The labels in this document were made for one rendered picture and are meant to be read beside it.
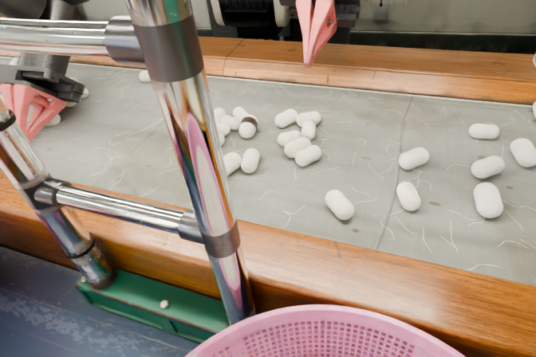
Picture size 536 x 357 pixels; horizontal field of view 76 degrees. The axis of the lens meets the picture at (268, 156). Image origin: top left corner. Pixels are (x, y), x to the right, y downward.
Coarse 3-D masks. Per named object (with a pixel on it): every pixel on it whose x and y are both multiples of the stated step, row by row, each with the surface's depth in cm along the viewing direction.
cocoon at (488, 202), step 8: (480, 184) 34; (488, 184) 33; (480, 192) 33; (488, 192) 32; (496, 192) 32; (480, 200) 32; (488, 200) 32; (496, 200) 32; (480, 208) 32; (488, 208) 32; (496, 208) 31; (488, 216) 32; (496, 216) 32
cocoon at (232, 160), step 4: (232, 152) 40; (224, 156) 40; (228, 156) 39; (232, 156) 39; (236, 156) 40; (224, 160) 39; (228, 160) 39; (232, 160) 39; (236, 160) 39; (240, 160) 40; (228, 164) 39; (232, 164) 39; (236, 164) 39; (240, 164) 40; (228, 168) 39; (232, 168) 39; (236, 168) 40; (228, 172) 39; (232, 172) 40
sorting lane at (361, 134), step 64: (64, 128) 51; (128, 128) 49; (320, 128) 46; (384, 128) 45; (448, 128) 44; (512, 128) 43; (128, 192) 39; (256, 192) 38; (320, 192) 37; (384, 192) 36; (448, 192) 36; (512, 192) 35; (448, 256) 30; (512, 256) 30
